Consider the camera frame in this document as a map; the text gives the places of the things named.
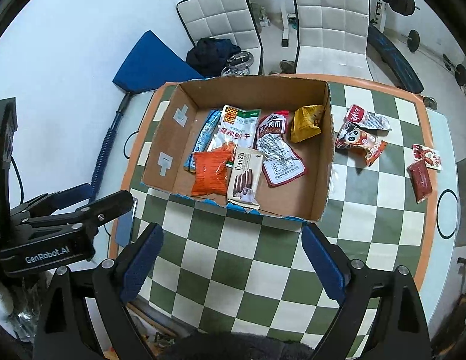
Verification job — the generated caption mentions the orange snack packet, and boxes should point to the orange snack packet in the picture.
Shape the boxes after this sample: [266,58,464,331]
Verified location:
[190,146,235,197]

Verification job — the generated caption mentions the long blue snack packet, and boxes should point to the long blue snack packet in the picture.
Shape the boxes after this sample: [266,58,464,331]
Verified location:
[183,109,220,173]

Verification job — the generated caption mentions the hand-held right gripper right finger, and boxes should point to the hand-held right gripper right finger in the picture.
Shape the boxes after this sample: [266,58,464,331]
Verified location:
[302,225,432,360]

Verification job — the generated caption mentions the panda print snack packet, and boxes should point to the panda print snack packet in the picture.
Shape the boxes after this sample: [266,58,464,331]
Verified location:
[334,122,389,167]

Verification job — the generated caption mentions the red white chicken feet packet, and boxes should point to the red white chicken feet packet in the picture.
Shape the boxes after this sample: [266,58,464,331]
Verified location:
[256,110,307,187]

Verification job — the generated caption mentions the dark red snack packet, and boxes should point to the dark red snack packet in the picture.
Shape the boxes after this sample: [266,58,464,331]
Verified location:
[407,159,433,204]

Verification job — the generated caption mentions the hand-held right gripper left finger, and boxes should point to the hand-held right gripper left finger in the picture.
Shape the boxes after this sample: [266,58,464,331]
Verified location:
[32,223,164,360]

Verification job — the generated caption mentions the black sit-up bench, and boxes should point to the black sit-up bench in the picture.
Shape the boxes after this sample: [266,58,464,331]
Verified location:
[368,24,425,94]

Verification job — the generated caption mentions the chrome weight plates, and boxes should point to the chrome weight plates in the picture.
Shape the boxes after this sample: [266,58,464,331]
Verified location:
[220,50,253,77]

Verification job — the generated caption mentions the green white snack packet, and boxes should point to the green white snack packet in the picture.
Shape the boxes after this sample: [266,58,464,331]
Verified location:
[207,105,262,166]

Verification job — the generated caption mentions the dark clothes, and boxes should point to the dark clothes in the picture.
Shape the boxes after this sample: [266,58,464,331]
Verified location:
[186,37,242,77]

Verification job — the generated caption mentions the black dumbbells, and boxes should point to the black dumbbells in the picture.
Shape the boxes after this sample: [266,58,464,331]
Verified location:
[443,54,466,98]

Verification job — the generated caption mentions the red silver snack packet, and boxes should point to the red silver snack packet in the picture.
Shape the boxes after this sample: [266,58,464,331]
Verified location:
[346,104,392,131]

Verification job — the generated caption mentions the white quilted chair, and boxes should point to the white quilted chair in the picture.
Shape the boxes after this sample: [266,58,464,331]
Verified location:
[176,0,264,76]
[291,0,374,80]

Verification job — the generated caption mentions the black plate dumbbell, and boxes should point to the black plate dumbbell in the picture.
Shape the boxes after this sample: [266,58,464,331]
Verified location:
[402,30,421,53]

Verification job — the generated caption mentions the yellow snack packet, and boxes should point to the yellow snack packet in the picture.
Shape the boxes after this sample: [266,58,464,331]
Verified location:
[290,105,325,143]

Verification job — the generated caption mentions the cardboard box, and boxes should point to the cardboard box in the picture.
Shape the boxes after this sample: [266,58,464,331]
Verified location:
[142,78,334,223]

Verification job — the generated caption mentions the blue cushion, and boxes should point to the blue cushion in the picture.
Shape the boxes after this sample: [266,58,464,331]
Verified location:
[113,31,205,94]

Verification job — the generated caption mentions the blue grey smartphone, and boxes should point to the blue grey smartphone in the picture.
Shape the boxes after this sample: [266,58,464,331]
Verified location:
[113,197,138,248]

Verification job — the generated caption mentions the white biscuit stick packet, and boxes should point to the white biscuit stick packet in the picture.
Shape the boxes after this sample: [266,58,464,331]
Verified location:
[226,147,264,211]

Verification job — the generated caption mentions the clear red print snack packet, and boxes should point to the clear red print snack packet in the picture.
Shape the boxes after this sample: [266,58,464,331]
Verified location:
[412,143,443,171]

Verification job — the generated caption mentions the green checkered tablecloth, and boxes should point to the green checkered tablecloth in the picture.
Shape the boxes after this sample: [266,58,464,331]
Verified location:
[108,74,439,359]

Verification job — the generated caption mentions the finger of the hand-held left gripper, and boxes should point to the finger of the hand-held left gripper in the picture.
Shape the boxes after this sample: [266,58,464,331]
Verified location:
[10,183,95,218]
[21,190,133,233]

